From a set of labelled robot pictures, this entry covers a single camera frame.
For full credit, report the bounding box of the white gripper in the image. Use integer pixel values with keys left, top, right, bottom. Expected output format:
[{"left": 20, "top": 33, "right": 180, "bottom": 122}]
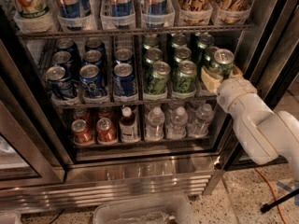
[{"left": 201, "top": 65, "right": 257, "bottom": 112}]

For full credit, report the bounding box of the blue can front right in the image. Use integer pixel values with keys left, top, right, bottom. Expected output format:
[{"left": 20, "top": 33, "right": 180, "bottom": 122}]
[{"left": 113, "top": 63, "right": 136, "bottom": 97}]

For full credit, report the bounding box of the brown drink bottle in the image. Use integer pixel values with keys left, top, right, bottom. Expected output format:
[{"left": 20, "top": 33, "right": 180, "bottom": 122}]
[{"left": 120, "top": 106, "right": 139, "bottom": 143}]

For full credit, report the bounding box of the water bottle right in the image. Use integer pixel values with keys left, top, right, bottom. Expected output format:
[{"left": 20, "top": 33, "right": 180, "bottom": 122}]
[{"left": 188, "top": 104, "right": 214, "bottom": 138}]

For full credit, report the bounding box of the water bottle left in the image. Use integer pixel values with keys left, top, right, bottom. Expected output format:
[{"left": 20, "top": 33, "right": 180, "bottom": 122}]
[{"left": 146, "top": 106, "right": 165, "bottom": 141}]

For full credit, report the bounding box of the blue can back left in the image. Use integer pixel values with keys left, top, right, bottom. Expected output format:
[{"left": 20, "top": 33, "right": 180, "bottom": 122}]
[{"left": 56, "top": 38, "right": 79, "bottom": 58}]

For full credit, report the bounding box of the blue can front left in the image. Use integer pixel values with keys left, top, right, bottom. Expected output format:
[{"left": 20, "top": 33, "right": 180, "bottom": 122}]
[{"left": 46, "top": 66, "right": 77, "bottom": 100}]

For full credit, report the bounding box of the water bottle middle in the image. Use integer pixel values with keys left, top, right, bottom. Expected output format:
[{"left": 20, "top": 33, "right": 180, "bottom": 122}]
[{"left": 166, "top": 106, "right": 188, "bottom": 140}]

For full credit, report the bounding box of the steel fridge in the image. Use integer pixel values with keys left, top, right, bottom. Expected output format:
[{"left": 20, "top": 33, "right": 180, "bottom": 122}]
[{"left": 0, "top": 0, "right": 299, "bottom": 215}]

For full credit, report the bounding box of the fridge sliding door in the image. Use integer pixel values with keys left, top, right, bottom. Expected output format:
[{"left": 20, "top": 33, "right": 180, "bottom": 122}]
[{"left": 221, "top": 0, "right": 298, "bottom": 171}]

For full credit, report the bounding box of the red bull can middle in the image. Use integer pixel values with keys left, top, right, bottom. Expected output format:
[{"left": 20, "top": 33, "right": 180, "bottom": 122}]
[{"left": 107, "top": 0, "right": 133, "bottom": 18}]

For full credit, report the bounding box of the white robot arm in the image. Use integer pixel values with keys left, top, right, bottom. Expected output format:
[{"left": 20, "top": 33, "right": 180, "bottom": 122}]
[{"left": 201, "top": 67, "right": 299, "bottom": 180}]

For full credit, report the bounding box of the black stand leg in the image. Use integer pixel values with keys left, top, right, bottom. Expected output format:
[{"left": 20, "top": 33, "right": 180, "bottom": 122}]
[{"left": 260, "top": 189, "right": 299, "bottom": 214}]

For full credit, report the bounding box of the red bull can left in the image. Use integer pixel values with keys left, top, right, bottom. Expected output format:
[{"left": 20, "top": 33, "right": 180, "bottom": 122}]
[{"left": 56, "top": 0, "right": 92, "bottom": 19}]

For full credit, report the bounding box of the red can front left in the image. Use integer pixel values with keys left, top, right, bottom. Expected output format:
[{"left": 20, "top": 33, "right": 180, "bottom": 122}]
[{"left": 71, "top": 119, "right": 93, "bottom": 146}]

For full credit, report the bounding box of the blue can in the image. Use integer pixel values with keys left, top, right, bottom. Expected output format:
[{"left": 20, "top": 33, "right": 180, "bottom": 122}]
[
  {"left": 83, "top": 49, "right": 105, "bottom": 69},
  {"left": 114, "top": 49, "right": 134, "bottom": 65},
  {"left": 79, "top": 64, "right": 107, "bottom": 98},
  {"left": 113, "top": 63, "right": 136, "bottom": 97},
  {"left": 46, "top": 66, "right": 77, "bottom": 100},
  {"left": 85, "top": 38, "right": 106, "bottom": 54},
  {"left": 56, "top": 38, "right": 79, "bottom": 58},
  {"left": 52, "top": 51, "right": 78, "bottom": 80}
]

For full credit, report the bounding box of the water bottle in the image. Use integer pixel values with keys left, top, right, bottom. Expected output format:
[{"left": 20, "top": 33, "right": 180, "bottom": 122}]
[
  {"left": 146, "top": 106, "right": 165, "bottom": 141},
  {"left": 166, "top": 106, "right": 188, "bottom": 140},
  {"left": 188, "top": 104, "right": 214, "bottom": 138}
]

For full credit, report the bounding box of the orange cable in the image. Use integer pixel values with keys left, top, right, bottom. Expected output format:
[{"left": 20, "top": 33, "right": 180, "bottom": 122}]
[{"left": 253, "top": 167, "right": 288, "bottom": 224}]

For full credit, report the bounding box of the blue can front middle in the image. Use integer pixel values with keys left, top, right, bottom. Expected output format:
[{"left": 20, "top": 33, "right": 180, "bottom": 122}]
[{"left": 79, "top": 64, "right": 107, "bottom": 98}]

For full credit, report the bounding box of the red can front right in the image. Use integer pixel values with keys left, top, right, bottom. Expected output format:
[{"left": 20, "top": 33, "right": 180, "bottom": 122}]
[{"left": 96, "top": 118, "right": 117, "bottom": 144}]

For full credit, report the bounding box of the red can back left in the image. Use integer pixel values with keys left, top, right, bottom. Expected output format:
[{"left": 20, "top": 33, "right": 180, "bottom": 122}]
[{"left": 73, "top": 107, "right": 91, "bottom": 123}]

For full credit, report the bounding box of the blue can back middle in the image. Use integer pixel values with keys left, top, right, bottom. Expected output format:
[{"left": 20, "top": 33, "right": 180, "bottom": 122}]
[{"left": 85, "top": 38, "right": 106, "bottom": 54}]

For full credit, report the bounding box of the red can back right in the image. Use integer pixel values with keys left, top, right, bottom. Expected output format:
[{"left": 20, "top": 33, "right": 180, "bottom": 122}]
[{"left": 98, "top": 106, "right": 114, "bottom": 120}]

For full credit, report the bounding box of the white green soda can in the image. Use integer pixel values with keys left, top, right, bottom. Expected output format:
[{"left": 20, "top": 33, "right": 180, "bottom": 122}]
[{"left": 11, "top": 0, "right": 50, "bottom": 19}]

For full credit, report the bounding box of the clear plastic bin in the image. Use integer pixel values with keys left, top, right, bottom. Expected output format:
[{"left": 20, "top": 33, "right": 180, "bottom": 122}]
[{"left": 93, "top": 193, "right": 195, "bottom": 224}]

